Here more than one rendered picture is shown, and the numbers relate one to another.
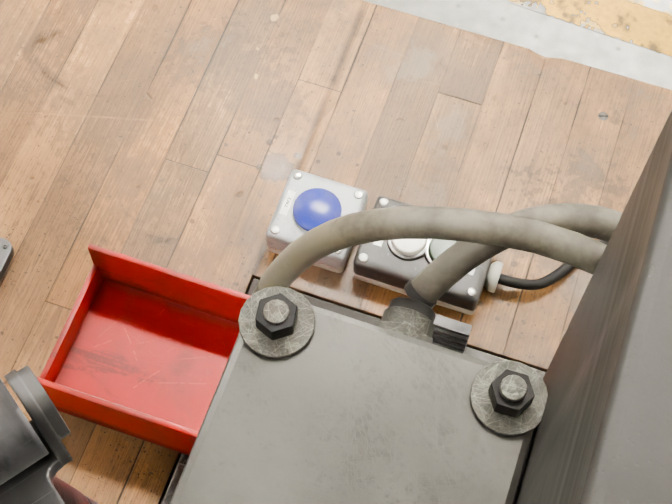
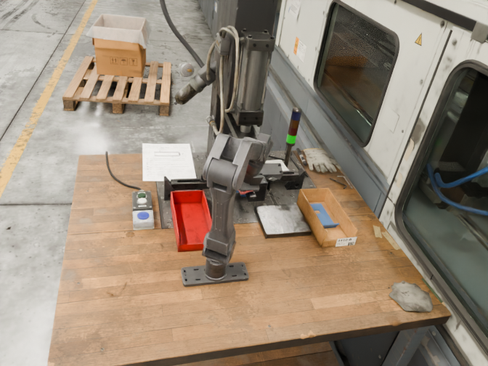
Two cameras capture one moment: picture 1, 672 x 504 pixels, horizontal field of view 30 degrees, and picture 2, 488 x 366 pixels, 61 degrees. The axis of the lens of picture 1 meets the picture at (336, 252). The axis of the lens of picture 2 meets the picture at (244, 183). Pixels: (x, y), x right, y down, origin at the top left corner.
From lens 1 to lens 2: 1.36 m
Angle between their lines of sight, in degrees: 73
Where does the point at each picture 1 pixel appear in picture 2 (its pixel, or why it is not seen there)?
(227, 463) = (263, 38)
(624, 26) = not seen: outside the picture
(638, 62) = not seen: outside the picture
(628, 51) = not seen: outside the picture
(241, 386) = (256, 38)
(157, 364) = (192, 234)
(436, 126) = (103, 213)
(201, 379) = (191, 226)
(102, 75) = (118, 276)
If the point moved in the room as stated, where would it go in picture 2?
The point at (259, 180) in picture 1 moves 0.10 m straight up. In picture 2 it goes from (135, 235) to (134, 211)
